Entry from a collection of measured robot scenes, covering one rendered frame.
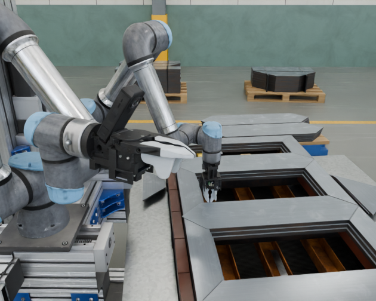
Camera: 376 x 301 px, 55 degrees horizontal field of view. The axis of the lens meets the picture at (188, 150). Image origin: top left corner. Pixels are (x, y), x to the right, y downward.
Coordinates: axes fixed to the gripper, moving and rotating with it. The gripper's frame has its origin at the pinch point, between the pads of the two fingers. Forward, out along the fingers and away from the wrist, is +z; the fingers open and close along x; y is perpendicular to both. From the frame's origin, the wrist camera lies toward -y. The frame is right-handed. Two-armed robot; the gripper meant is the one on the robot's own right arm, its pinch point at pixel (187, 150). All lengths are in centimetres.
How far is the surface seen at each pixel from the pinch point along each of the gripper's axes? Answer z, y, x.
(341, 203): 25, 46, -102
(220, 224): -15, 51, -67
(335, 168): 19, 49, -160
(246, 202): -11, 48, -86
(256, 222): -3, 50, -74
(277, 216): 4, 49, -82
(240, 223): -8, 50, -70
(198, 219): -24, 51, -66
